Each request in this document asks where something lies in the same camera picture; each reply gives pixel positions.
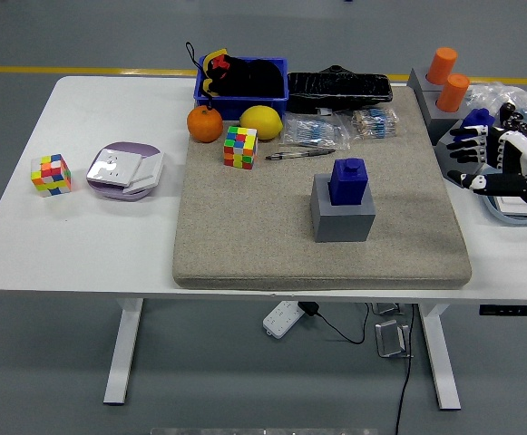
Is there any orange cylinder seal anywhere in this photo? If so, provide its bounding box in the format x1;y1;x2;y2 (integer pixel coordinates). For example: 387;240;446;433
435;72;471;113
425;46;458;86

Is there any bag of tan resistors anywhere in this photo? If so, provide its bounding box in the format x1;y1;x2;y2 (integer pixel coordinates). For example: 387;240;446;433
351;108;400;141

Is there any white table leg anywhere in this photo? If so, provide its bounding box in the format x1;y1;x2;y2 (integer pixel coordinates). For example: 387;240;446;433
102;297;145;406
417;303;463;411

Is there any white switch panel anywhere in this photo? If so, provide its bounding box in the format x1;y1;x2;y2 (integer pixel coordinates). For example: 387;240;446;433
122;151;165;195
493;194;527;217

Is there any black table control panel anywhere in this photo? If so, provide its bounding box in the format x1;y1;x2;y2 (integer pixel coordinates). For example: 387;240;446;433
479;305;527;316

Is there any three-by-three colourful puzzle cube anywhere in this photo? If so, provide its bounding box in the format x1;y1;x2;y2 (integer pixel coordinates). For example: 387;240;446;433
30;153;73;198

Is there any black pouch with yellow trim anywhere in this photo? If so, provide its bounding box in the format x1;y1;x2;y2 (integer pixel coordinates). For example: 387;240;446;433
185;41;287;99

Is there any grey round-hole seal holder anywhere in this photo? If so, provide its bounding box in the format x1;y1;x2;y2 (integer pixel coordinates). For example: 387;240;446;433
406;67;441;94
419;88;468;147

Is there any clear ballpoint pen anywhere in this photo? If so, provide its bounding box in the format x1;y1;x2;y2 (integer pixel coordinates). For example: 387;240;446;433
265;148;337;161

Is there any grey square-hole seal holder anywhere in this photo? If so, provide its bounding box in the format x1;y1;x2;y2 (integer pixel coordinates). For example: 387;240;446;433
310;173;376;244
435;118;495;182

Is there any light blue plate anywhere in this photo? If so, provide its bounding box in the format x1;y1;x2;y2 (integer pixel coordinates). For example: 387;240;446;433
481;192;527;227

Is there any blue seal stamp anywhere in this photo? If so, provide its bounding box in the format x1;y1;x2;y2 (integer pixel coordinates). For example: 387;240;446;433
461;108;495;131
327;158;369;206

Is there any orange fruit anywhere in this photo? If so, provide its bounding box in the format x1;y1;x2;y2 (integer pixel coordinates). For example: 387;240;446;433
186;104;224;144

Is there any thin black floor cable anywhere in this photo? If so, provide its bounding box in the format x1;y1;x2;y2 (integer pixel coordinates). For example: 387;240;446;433
394;303;416;435

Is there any white wall socket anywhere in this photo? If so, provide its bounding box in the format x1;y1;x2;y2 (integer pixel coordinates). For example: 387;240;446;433
86;148;142;187

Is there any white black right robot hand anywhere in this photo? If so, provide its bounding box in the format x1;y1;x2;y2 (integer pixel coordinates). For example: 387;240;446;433
444;122;527;204

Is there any grey-brown mat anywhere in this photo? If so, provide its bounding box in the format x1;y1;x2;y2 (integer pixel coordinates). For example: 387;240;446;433
171;85;473;291

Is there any purple plate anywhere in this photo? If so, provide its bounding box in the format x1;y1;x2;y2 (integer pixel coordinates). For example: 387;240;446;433
85;141;164;202

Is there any black plug with cord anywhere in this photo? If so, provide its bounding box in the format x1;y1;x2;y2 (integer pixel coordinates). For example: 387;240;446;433
298;301;371;344

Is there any blue plastic bin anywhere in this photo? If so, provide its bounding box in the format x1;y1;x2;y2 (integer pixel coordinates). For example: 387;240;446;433
192;55;289;122

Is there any four-by-four colourful puzzle cube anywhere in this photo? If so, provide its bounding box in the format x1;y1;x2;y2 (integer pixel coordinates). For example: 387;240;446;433
223;125;259;170

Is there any white power strip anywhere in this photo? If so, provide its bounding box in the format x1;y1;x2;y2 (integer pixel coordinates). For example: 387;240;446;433
262;300;304;339

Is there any black keyboard in plastic wrap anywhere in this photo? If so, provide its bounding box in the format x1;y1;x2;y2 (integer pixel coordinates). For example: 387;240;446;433
286;64;394;114

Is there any yellow lemon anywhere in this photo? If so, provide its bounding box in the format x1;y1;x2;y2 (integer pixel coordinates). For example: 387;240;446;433
239;104;285;140

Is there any bag of blue resistors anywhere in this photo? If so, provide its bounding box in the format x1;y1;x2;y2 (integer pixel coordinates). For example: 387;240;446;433
283;112;351;150

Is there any large metal floor bracket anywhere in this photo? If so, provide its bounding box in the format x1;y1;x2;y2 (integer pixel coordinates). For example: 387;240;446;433
375;319;415;360

